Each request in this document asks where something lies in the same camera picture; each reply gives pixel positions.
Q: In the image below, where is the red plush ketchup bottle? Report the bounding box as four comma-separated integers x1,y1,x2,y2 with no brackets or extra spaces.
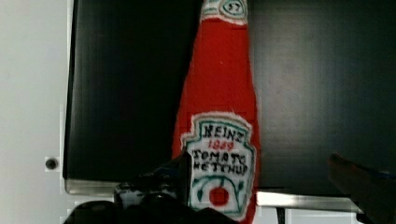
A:
173,0,261,224

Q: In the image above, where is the black steel toaster oven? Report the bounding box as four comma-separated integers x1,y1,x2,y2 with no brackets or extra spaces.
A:
64,0,396,212

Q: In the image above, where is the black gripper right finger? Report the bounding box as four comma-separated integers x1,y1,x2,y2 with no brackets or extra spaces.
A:
328,153,395,224

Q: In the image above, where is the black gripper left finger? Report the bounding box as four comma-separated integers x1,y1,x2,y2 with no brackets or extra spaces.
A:
63,152,237,224

